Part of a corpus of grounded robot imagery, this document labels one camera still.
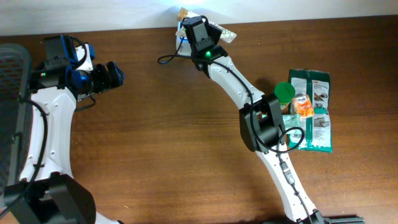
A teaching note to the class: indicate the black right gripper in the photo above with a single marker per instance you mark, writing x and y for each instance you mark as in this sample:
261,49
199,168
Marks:
216,31

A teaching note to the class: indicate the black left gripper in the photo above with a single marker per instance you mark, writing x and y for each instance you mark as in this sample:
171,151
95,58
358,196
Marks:
104,78

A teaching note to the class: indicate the white cream tube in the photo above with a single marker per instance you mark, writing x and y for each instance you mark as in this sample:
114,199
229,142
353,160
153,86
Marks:
226,35

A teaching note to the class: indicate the green lid jar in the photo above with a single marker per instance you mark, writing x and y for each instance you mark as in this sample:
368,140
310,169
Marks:
285,92

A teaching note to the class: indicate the orange tissue box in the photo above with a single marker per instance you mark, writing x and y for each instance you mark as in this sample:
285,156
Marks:
302,105

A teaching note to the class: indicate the mint green tissue pack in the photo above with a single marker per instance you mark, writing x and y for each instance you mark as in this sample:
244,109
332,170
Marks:
292,121

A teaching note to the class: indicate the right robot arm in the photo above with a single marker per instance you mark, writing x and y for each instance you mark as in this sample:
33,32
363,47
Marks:
260,118

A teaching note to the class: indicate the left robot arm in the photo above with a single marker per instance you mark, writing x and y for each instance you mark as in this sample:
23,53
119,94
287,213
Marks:
37,107

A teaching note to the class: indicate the white barcode scanner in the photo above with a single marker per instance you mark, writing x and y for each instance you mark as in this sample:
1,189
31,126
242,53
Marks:
182,45

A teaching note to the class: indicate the grey plastic mesh basket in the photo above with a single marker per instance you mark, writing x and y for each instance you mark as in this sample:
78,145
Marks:
16,65

